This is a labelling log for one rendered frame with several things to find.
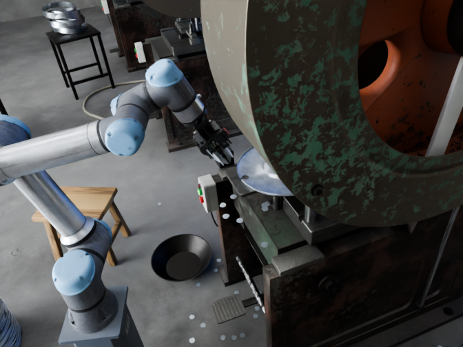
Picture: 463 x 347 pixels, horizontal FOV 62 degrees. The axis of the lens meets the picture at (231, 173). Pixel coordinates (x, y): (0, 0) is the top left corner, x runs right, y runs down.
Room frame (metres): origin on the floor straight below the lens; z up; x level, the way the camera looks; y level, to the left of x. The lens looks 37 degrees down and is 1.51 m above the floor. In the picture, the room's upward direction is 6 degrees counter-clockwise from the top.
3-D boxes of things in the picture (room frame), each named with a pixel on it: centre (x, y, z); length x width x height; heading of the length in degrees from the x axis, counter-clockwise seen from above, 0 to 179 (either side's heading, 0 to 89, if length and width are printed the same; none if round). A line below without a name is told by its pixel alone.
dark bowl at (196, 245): (1.28, 0.29, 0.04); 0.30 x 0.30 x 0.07
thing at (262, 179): (0.98, -0.16, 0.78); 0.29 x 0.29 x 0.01
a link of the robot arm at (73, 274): (0.75, 0.48, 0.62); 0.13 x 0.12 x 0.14; 178
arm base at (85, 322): (0.75, 0.48, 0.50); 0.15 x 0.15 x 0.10
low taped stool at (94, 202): (1.47, 0.78, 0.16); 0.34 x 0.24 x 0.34; 79
